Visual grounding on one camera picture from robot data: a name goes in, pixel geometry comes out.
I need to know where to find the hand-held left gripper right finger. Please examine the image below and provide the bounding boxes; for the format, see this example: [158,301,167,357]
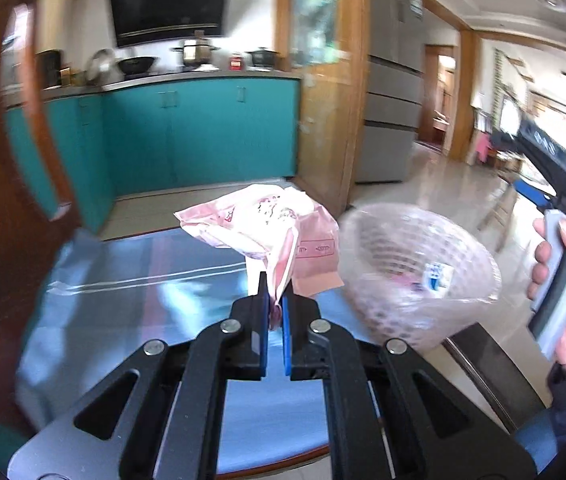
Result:
[282,285,536,480]

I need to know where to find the grey refrigerator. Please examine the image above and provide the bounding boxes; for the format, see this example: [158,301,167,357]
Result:
[355,0,426,184]

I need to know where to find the steel lid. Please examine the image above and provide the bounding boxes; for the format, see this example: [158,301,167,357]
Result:
[84,49,119,85]

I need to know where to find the black wok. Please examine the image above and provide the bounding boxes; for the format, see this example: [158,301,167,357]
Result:
[117,56,158,76]

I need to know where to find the pink lattice plastic basket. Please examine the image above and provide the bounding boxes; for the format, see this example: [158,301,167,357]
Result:
[338,203,504,353]

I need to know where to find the steel cooking pot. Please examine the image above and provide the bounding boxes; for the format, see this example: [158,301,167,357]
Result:
[172,35,220,70]

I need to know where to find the pink hanging cloth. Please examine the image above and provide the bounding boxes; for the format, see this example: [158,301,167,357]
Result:
[475,132,494,163]

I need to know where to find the black range hood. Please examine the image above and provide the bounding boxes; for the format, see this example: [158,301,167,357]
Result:
[108,0,231,50]

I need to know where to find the blue striped tablecloth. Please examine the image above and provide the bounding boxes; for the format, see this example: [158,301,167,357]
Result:
[16,227,389,476]

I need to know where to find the black cooking pot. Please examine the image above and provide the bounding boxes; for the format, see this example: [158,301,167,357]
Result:
[245,47,280,70]

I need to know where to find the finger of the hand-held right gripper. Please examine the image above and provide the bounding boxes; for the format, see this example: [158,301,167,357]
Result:
[513,181,557,212]
[490,115,566,197]

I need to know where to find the black kitchen appliance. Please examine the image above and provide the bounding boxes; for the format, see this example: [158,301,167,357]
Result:
[37,50,64,88]

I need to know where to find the black chair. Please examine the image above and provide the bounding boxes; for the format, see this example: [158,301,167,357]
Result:
[443,322,561,433]

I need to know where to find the pink printed packet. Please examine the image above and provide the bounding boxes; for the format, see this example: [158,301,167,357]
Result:
[174,184,344,328]

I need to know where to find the wooden framed glass door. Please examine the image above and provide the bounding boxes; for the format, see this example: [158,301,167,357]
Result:
[275,0,369,211]

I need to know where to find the teal kitchen cabinets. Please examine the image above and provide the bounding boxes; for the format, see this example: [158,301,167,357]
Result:
[3,77,301,233]

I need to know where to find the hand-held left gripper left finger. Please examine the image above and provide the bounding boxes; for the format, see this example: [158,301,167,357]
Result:
[6,271,270,480]

